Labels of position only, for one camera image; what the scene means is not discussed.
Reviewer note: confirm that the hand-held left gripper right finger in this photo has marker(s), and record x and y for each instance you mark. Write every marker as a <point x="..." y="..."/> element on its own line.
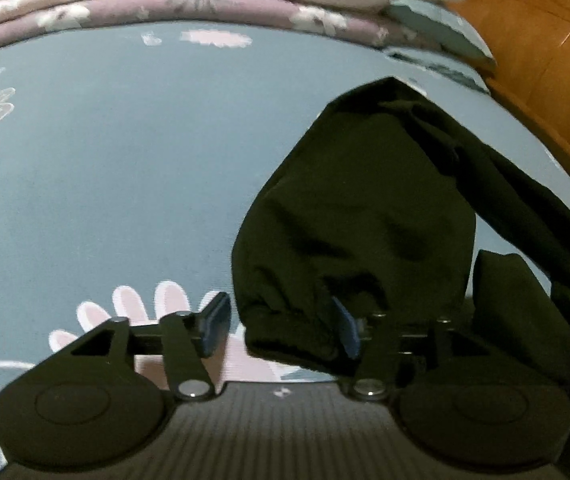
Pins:
<point x="346" y="331"/>

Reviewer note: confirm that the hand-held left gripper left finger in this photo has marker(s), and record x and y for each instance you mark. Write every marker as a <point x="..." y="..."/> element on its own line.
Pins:
<point x="217" y="324"/>

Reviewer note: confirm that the black pants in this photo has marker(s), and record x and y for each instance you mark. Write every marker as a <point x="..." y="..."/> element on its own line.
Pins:
<point x="365" y="210"/>

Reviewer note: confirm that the blue floral bed sheet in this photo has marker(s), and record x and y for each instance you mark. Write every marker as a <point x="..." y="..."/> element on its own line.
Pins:
<point x="115" y="160"/>

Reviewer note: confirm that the flat blue pillow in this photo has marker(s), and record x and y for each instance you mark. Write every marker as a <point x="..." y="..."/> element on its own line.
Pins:
<point x="445" y="72"/>

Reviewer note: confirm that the thick blue pillow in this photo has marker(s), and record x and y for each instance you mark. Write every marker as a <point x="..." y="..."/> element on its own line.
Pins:
<point x="440" y="27"/>

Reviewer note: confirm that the wooden headboard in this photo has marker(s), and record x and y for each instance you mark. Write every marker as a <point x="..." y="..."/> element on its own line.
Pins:
<point x="540" y="45"/>

